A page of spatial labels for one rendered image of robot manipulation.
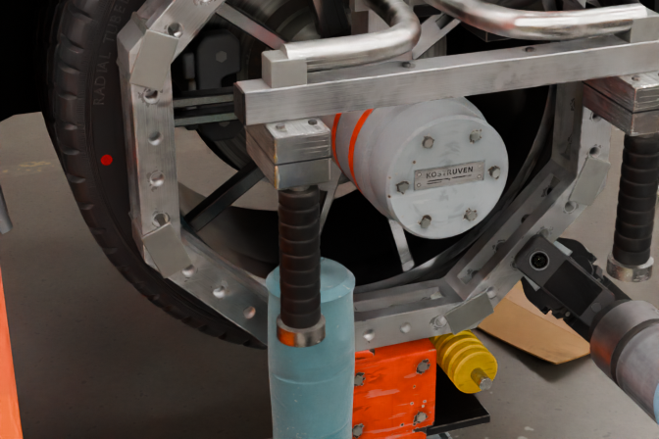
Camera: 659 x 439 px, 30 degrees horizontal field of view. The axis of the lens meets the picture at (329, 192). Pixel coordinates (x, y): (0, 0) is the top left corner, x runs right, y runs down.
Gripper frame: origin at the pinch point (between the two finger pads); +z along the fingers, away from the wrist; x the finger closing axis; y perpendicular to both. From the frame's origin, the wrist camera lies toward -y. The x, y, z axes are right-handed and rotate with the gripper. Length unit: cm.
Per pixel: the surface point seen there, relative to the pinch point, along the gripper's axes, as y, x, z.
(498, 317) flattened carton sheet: 73, -16, 79
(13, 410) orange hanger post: -62, -29, -49
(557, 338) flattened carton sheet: 78, -11, 68
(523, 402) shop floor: 67, -23, 51
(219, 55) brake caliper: -42.6, -6.8, 9.8
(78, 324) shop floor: 15, -75, 109
